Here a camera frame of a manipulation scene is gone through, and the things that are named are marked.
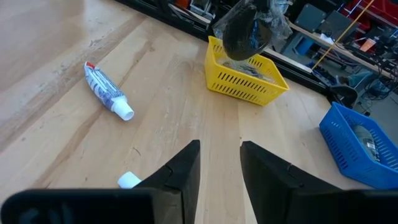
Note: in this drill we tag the dark grey toiletry bottle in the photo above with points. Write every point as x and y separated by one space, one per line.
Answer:
367 141

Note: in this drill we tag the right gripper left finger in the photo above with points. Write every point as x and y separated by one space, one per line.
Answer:
174 199

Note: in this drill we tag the black curved corner bracket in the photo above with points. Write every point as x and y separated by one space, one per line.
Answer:
343 93

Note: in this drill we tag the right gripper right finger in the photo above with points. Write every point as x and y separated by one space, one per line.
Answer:
280 199

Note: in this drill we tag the white toothpaste tube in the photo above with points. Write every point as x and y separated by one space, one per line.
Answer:
128 180
105 90

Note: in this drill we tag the yellow plastic basket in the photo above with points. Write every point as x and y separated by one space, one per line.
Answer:
242 84

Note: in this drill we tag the blue plastic basket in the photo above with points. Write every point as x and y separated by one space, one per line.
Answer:
348 149

